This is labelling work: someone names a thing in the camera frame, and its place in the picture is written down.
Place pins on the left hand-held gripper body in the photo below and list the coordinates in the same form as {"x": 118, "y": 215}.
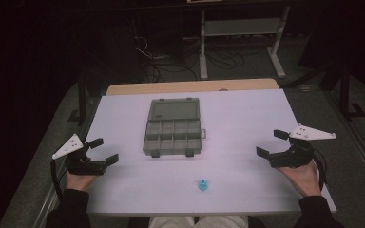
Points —
{"x": 81, "y": 165}

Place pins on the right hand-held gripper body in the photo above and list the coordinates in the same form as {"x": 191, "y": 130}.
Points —
{"x": 293, "y": 155}

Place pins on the person's left hand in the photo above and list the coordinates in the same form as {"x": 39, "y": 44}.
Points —
{"x": 79, "y": 181}

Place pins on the person's right hand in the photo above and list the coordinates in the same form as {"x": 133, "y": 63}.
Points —
{"x": 301, "y": 179}

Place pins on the white board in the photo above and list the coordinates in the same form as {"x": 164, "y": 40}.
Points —
{"x": 234, "y": 126}

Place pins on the black metal stand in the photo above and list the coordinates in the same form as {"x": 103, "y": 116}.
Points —
{"x": 81, "y": 101}
{"x": 347, "y": 95}

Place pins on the clear grey compartment box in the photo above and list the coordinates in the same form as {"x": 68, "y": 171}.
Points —
{"x": 173, "y": 133}

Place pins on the small blue plastic part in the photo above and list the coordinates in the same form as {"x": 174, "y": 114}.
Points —
{"x": 203, "y": 185}

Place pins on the person's legs light trousers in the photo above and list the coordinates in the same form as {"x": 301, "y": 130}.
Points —
{"x": 199, "y": 222}

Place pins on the wooden table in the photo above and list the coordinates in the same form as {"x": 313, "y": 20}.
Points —
{"x": 190, "y": 86}

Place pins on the white metal desk frame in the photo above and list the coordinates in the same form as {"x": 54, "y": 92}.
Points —
{"x": 240, "y": 27}

